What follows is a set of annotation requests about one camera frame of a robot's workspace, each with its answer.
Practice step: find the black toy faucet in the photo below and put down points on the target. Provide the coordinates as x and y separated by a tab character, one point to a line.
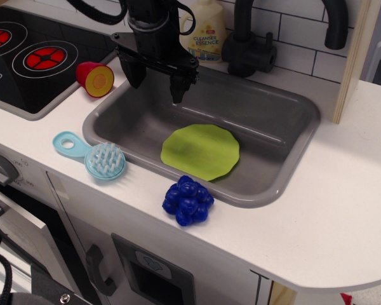
245	55

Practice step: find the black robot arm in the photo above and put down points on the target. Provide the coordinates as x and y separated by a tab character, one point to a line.
149	13

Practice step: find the black toy stovetop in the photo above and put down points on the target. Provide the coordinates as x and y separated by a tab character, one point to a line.
38	61

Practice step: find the blue toy blueberries cluster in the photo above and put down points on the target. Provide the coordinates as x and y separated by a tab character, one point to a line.
188	201

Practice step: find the red yellow toy fruit half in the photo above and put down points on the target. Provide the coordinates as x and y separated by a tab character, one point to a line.
96	78

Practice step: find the grey oven knob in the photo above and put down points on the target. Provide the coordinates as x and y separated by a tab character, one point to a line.
8	172

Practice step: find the wooden side panel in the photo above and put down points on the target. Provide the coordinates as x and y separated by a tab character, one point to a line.
361	39

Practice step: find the cream cleanser bottle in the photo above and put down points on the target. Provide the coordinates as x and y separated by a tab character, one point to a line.
206	40

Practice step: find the green plastic plate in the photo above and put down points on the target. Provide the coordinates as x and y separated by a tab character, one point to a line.
204	151

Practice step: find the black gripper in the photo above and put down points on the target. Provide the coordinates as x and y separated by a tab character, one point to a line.
159	49

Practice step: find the light blue scrub brush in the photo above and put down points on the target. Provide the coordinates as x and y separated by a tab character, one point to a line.
103	161

